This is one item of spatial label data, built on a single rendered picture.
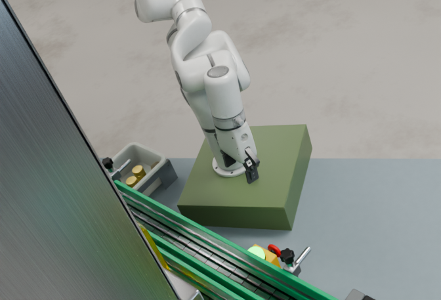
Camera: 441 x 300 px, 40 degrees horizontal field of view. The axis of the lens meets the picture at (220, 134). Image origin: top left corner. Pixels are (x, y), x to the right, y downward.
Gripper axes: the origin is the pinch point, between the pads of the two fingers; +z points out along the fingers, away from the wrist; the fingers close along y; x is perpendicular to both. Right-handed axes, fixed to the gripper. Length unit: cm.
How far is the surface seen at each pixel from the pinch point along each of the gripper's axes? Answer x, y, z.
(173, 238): 21.7, 2.2, 9.4
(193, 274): 26.5, -16.7, 2.5
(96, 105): -31, 213, 91
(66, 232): 51, -57, -59
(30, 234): 54, -58, -61
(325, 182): -22.6, -4.0, 17.4
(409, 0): -203, 120, 71
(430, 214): -31.0, -32.1, 16.6
